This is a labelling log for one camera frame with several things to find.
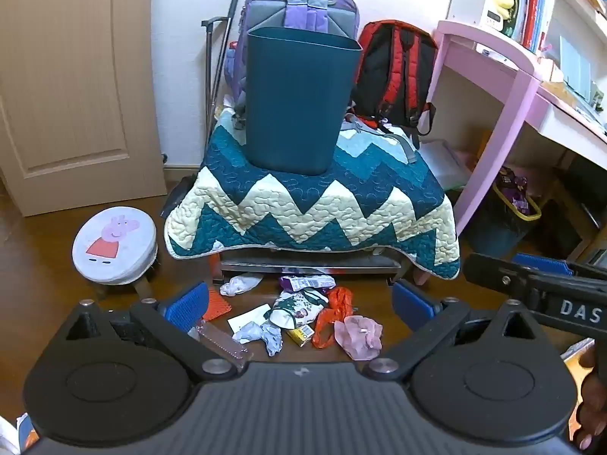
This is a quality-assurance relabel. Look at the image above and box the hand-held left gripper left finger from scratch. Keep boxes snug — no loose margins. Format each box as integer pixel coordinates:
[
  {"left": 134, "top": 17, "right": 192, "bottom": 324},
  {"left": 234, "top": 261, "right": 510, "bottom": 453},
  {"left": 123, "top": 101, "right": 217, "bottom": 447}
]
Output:
[{"left": 61, "top": 281, "right": 242, "bottom": 384}]

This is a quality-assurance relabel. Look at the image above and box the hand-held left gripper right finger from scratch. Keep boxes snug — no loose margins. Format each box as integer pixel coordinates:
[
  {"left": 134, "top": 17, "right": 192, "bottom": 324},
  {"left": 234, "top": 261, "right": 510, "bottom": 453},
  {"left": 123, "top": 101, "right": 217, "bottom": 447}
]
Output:
[{"left": 364, "top": 279, "right": 542, "bottom": 382}]

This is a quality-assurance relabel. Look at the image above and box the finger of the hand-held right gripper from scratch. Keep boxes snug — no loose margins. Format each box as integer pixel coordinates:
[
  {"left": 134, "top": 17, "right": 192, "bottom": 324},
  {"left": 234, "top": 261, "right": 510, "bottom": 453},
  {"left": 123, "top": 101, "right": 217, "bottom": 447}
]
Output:
[
  {"left": 462, "top": 253, "right": 547, "bottom": 303},
  {"left": 511, "top": 253, "right": 577, "bottom": 278}
]

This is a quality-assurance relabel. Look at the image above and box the orange mesh net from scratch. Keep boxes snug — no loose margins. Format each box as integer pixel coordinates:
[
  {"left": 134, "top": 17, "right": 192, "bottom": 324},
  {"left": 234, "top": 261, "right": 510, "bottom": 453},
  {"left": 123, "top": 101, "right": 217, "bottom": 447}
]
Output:
[{"left": 203, "top": 289, "right": 233, "bottom": 322}]

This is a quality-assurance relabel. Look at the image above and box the clear studded plastic strip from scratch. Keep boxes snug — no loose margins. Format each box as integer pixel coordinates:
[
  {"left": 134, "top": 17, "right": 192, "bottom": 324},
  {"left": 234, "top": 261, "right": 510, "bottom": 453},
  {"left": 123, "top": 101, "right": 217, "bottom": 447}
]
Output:
[{"left": 195, "top": 320, "right": 251, "bottom": 366}]

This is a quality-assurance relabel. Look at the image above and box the white tissue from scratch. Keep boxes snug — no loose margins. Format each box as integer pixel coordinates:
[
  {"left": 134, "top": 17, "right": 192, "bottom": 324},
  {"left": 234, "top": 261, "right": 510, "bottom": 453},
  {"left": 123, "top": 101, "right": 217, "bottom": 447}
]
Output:
[{"left": 219, "top": 273, "right": 264, "bottom": 297}]

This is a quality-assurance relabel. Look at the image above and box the white paper sheet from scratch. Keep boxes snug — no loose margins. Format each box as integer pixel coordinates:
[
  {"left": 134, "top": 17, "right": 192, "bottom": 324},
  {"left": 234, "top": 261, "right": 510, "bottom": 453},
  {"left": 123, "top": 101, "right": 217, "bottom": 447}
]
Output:
[{"left": 226, "top": 304, "right": 274, "bottom": 333}]

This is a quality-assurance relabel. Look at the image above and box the pink plastic bag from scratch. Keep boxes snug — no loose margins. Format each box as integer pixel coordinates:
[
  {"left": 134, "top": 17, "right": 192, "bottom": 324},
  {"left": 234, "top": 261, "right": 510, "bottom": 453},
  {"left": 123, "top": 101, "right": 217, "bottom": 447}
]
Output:
[{"left": 334, "top": 315, "right": 384, "bottom": 360}]

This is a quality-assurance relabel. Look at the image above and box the orange plastic bag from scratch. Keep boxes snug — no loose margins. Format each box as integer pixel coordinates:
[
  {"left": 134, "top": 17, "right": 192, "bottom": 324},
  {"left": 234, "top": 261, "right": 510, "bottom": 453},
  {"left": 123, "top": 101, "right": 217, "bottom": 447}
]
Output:
[{"left": 311, "top": 287, "right": 355, "bottom": 350}]

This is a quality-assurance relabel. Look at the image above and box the blue grey paper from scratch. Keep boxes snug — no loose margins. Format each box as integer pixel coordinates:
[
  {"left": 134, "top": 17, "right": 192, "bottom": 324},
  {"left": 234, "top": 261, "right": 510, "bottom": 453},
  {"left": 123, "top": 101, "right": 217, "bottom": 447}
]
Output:
[{"left": 232, "top": 321, "right": 284, "bottom": 357}]

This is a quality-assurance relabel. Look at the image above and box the purple wrapper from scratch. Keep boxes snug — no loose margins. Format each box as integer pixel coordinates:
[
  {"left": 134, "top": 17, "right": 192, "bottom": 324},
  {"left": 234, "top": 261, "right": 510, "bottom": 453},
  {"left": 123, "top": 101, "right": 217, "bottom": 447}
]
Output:
[{"left": 277, "top": 274, "right": 337, "bottom": 293}]

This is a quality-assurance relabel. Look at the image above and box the small yellow box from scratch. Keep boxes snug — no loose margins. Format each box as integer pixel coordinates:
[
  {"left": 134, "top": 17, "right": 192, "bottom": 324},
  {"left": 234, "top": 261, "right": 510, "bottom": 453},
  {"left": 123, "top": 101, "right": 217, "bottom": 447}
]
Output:
[{"left": 288, "top": 325, "right": 315, "bottom": 347}]

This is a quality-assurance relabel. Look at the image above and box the dark teal plastic bin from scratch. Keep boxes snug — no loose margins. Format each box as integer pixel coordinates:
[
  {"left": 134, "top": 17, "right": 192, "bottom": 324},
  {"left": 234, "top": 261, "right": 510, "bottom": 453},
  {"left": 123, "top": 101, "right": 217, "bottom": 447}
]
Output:
[{"left": 245, "top": 26, "right": 364, "bottom": 176}]

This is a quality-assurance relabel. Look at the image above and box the person's right hand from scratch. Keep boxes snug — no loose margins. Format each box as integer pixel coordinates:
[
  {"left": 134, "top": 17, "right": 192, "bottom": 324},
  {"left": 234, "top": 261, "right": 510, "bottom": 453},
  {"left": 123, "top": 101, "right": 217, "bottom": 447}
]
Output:
[{"left": 576, "top": 345, "right": 607, "bottom": 452}]

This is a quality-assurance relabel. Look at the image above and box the purple packet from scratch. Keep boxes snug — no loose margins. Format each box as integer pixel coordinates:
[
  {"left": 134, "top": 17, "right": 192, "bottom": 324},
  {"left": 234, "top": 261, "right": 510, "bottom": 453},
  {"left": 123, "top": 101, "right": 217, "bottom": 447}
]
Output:
[{"left": 495, "top": 167, "right": 533, "bottom": 215}]

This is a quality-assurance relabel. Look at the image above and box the round stool with pig print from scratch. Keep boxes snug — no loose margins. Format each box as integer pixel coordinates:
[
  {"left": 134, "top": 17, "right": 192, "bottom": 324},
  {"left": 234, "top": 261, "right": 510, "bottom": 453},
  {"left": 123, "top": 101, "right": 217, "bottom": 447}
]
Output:
[{"left": 71, "top": 206, "right": 159, "bottom": 300}]

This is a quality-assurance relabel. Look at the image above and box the low table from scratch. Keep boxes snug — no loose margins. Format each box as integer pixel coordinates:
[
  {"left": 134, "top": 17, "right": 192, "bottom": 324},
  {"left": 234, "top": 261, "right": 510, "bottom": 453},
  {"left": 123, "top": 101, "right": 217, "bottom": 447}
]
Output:
[{"left": 211, "top": 246, "right": 433, "bottom": 289}]

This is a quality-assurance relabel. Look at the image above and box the clear plastic storage box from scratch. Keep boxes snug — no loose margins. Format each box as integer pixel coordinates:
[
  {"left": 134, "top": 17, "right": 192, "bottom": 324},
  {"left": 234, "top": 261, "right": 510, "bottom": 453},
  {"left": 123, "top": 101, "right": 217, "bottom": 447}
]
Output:
[{"left": 420, "top": 138, "right": 473, "bottom": 191}]

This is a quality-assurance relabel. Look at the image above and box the teal cream zigzag quilted blanket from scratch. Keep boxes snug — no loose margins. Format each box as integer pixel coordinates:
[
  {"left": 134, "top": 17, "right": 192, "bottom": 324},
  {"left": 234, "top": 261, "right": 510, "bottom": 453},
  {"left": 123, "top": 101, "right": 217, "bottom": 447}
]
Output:
[{"left": 164, "top": 109, "right": 462, "bottom": 279}]

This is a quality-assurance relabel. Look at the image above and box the pink desk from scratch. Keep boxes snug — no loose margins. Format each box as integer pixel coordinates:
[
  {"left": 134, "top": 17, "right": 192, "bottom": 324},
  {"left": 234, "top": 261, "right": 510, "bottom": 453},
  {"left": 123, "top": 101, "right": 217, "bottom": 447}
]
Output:
[{"left": 434, "top": 20, "right": 607, "bottom": 238}]

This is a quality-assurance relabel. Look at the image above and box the grey green folder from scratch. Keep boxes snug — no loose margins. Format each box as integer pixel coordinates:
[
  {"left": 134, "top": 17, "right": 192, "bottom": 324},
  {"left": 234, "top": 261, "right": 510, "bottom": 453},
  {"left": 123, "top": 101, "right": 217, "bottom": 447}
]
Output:
[{"left": 560, "top": 35, "right": 593, "bottom": 92}]

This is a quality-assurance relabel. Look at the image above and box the red black backpack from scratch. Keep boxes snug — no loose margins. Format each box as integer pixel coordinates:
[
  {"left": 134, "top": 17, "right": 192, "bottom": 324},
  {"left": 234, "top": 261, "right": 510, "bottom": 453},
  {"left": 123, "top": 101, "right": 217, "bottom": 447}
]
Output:
[{"left": 351, "top": 20, "right": 439, "bottom": 137}]

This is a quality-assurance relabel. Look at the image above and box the small white clock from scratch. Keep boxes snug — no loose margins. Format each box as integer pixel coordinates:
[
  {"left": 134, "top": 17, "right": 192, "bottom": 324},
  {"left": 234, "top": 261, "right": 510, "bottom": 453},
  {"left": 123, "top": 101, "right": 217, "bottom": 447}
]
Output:
[{"left": 481, "top": 9, "right": 506, "bottom": 32}]

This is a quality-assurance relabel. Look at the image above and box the beige wooden door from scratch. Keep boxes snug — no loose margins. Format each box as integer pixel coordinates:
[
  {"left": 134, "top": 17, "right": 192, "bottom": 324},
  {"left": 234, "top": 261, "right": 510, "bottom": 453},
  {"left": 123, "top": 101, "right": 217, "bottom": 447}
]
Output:
[{"left": 0, "top": 0, "right": 168, "bottom": 218}]

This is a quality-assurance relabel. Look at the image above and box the row of red upright books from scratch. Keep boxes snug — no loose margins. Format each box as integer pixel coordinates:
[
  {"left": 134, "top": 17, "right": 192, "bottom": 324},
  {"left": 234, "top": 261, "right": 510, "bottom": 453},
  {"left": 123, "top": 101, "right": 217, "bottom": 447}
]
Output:
[{"left": 495, "top": 0, "right": 558, "bottom": 53}]

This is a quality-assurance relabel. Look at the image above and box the purple grey backpack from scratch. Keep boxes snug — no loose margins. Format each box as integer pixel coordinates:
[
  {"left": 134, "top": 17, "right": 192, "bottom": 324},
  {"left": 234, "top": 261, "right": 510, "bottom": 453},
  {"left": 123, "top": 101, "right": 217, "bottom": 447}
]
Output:
[{"left": 226, "top": 0, "right": 419, "bottom": 164}]

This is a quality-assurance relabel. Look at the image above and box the dark bag with yellow handles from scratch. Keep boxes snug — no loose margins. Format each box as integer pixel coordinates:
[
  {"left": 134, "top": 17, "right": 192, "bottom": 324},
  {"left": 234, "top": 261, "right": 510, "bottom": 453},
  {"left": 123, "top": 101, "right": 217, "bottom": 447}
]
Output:
[{"left": 474, "top": 175, "right": 544, "bottom": 257}]

